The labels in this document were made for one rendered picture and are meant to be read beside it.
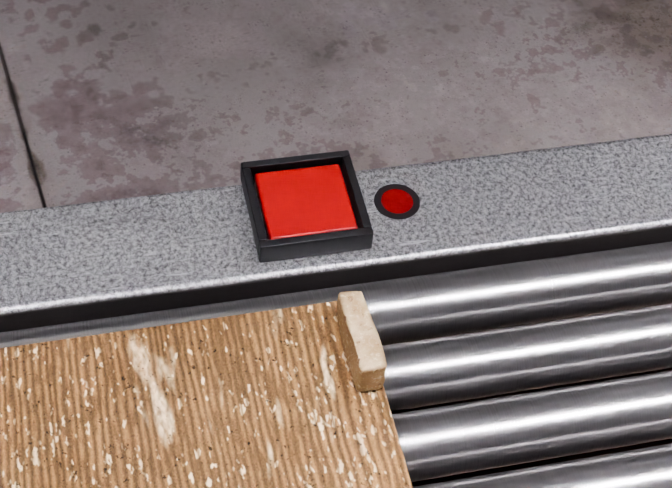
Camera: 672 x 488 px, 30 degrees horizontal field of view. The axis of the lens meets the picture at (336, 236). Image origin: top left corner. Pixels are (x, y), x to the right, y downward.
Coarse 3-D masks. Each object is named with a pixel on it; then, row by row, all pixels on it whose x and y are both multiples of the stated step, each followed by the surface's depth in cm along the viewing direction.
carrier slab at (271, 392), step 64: (256, 320) 77; (320, 320) 77; (0, 384) 73; (64, 384) 73; (128, 384) 73; (192, 384) 74; (256, 384) 74; (320, 384) 74; (0, 448) 70; (64, 448) 70; (128, 448) 71; (192, 448) 71; (256, 448) 71; (320, 448) 72; (384, 448) 72
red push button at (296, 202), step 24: (312, 168) 86; (336, 168) 86; (264, 192) 84; (288, 192) 84; (312, 192) 85; (336, 192) 85; (264, 216) 83; (288, 216) 83; (312, 216) 83; (336, 216) 83
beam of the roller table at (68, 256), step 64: (192, 192) 86; (256, 192) 86; (448, 192) 87; (512, 192) 88; (576, 192) 88; (640, 192) 89; (0, 256) 81; (64, 256) 81; (128, 256) 82; (192, 256) 82; (256, 256) 83; (320, 256) 83; (384, 256) 83; (448, 256) 84; (512, 256) 86; (0, 320) 79; (64, 320) 80
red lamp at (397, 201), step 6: (390, 192) 87; (396, 192) 87; (402, 192) 87; (384, 198) 87; (390, 198) 87; (396, 198) 87; (402, 198) 87; (408, 198) 87; (384, 204) 86; (390, 204) 86; (396, 204) 86; (402, 204) 86; (408, 204) 86; (390, 210) 86; (396, 210) 86; (402, 210) 86; (408, 210) 86
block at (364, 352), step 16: (352, 304) 75; (352, 320) 74; (368, 320) 74; (352, 336) 74; (368, 336) 73; (352, 352) 74; (368, 352) 73; (352, 368) 74; (368, 368) 72; (384, 368) 72; (368, 384) 73
